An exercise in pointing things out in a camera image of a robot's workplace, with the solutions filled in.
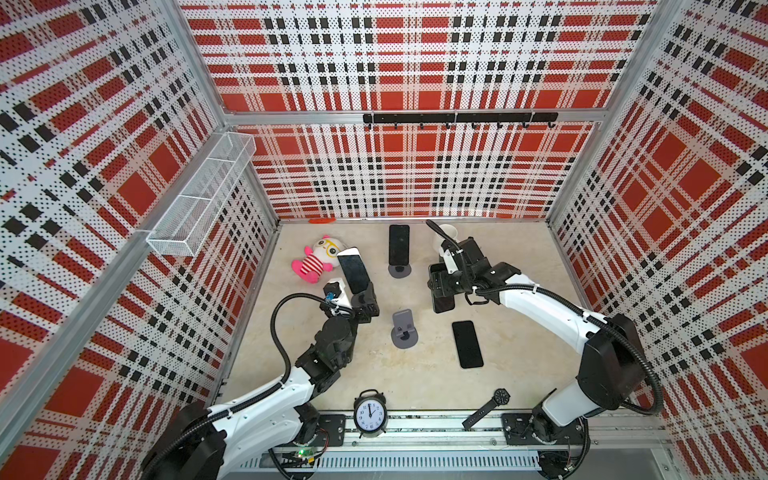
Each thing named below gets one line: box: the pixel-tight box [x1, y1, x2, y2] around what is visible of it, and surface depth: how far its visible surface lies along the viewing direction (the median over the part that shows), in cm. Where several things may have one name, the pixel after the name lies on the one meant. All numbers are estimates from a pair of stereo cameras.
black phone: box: [452, 320, 484, 369], surface depth 91 cm
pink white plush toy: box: [292, 234, 343, 284], surface depth 103 cm
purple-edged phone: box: [389, 224, 410, 266], surface depth 100 cm
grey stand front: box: [391, 308, 419, 349], surface depth 87 cm
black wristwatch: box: [462, 388, 511, 430], surface depth 80 cm
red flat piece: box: [308, 217, 337, 224], surface depth 126 cm
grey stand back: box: [388, 264, 412, 279], surface depth 107 cm
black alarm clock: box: [353, 389, 388, 439], surface depth 75 cm
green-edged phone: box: [336, 246, 370, 294], surface depth 93 cm
